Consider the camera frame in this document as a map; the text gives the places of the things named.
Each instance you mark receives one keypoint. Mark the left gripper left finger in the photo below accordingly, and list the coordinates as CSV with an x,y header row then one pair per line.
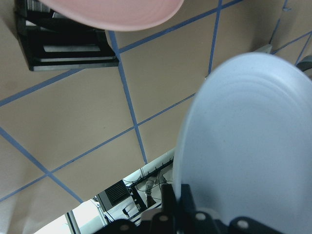
x,y
168,198

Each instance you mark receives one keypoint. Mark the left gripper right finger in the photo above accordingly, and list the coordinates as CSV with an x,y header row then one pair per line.
x,y
187,203

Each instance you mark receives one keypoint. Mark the blue plate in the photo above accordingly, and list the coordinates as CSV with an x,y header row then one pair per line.
x,y
245,146

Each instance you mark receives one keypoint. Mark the pink plate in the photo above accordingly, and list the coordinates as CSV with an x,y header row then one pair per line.
x,y
117,15

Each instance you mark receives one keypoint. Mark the grey control box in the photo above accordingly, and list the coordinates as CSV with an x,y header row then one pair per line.
x,y
113,195

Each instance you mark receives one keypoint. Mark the black dish rack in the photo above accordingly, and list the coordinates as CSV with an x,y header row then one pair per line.
x,y
51,41

